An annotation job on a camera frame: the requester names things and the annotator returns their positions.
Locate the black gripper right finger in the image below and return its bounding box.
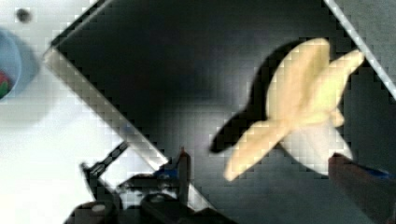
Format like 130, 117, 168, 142
328, 153, 396, 224

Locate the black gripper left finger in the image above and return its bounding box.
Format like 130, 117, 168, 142
64, 150, 237, 224

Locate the yellow plush peeled banana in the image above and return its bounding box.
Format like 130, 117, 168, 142
224, 38, 364, 181

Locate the black toaster oven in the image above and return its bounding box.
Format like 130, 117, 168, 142
44, 0, 395, 224

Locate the pink plush strawberry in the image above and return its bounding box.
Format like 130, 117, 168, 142
0, 72, 9, 98

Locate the blue bowl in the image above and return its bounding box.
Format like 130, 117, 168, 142
0, 28, 40, 102

